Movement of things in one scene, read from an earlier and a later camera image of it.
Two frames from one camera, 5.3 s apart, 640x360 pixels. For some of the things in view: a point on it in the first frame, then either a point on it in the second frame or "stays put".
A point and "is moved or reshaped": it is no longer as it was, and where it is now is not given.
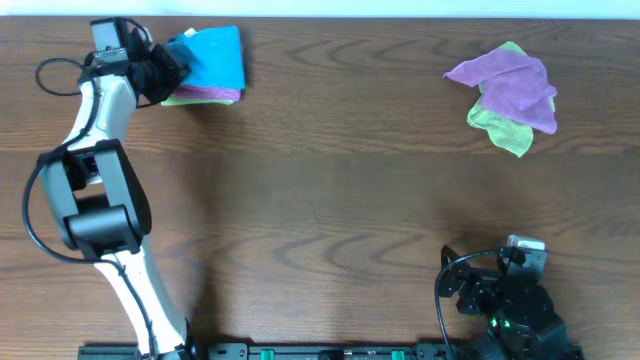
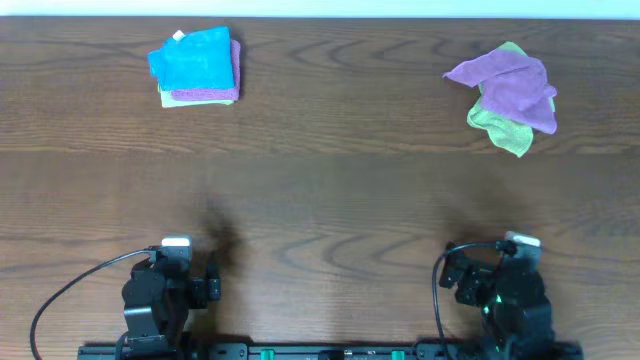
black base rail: [287, 351] stays put
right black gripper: [479, 283] stays put
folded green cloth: [170, 101] stays put
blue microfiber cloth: [220, 54] is moved or reshaped
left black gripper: [167, 67] to [211, 288]
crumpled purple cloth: [513, 85] stays put
